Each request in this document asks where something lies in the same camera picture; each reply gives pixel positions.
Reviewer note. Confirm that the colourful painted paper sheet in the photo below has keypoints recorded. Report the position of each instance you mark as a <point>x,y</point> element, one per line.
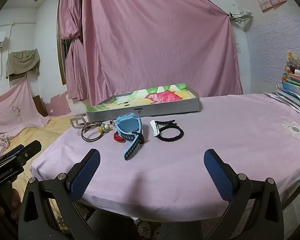
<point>162,96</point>

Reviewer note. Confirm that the person's grey shoe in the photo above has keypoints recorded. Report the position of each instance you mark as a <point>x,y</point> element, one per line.
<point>145,230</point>

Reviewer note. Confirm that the black hair clip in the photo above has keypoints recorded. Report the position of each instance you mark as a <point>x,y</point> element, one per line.
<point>165,123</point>

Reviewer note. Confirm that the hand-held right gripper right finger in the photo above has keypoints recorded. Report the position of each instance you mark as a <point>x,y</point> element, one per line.
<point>218,176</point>

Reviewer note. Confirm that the pink tablecloth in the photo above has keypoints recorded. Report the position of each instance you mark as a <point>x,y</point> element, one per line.
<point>215,140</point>

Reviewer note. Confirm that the white hair clip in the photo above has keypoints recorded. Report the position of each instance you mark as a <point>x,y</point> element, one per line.
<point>153,128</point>

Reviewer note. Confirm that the yellow blanket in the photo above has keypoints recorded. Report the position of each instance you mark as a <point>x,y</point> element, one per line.
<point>52,127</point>

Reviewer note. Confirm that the large pink curtain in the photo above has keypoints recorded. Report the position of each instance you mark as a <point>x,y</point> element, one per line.
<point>152,42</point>

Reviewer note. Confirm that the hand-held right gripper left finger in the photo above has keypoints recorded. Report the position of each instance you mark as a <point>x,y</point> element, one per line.
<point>87,173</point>

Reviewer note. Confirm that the grey metal tray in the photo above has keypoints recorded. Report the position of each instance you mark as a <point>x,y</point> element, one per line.
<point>165,108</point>

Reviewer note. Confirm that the person's dark trousers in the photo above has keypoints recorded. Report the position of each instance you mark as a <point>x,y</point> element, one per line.
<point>110,227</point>

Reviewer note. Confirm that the blue wrist watch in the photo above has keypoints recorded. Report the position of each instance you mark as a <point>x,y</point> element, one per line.
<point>126,128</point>

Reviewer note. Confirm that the green towel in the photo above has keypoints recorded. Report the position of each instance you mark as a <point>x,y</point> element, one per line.
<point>22,60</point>

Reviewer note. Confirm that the pink draped cloth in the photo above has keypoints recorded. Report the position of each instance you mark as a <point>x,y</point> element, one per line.
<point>15,105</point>

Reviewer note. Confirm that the person's left hand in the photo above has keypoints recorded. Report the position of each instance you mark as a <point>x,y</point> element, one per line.
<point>15,202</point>

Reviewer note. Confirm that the grey hair claw clip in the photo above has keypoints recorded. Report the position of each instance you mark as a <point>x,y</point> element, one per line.
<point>73,123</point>

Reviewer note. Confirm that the stack of colourful books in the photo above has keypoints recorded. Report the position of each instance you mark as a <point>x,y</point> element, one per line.
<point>297,85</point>

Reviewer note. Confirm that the tied pink curtain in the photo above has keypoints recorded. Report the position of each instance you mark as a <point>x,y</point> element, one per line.
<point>70,10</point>

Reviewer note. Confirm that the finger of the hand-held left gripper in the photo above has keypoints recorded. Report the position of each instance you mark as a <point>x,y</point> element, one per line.
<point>13,151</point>
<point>31,150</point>

